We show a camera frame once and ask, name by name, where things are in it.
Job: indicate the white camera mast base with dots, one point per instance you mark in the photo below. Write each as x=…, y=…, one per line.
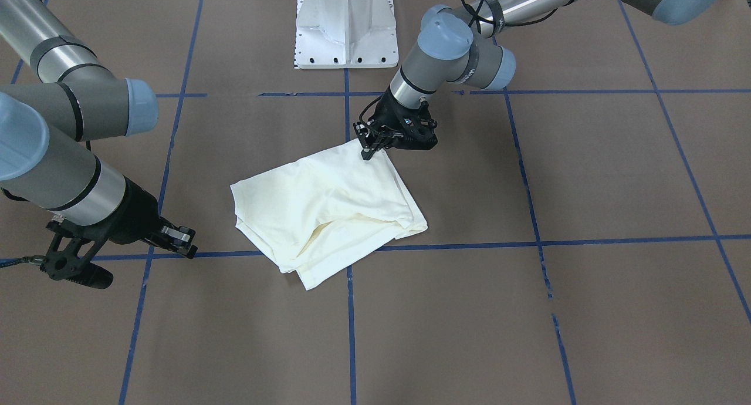
x=338, y=34

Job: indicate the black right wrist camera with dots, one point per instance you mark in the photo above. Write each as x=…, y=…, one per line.
x=70, y=253

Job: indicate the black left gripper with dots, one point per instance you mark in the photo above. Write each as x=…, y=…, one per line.
x=387, y=116

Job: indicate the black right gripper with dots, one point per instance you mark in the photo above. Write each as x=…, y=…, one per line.
x=136, y=215

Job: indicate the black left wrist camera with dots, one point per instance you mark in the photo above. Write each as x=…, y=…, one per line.
x=412, y=129

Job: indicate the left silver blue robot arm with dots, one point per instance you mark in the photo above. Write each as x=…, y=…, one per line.
x=454, y=47

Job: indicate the cream long-sleeve cat shirt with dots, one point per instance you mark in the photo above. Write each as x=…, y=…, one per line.
x=319, y=214

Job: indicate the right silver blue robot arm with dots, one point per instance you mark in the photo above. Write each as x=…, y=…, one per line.
x=45, y=127

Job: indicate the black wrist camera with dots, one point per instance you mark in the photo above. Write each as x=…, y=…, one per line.
x=70, y=253
x=412, y=129

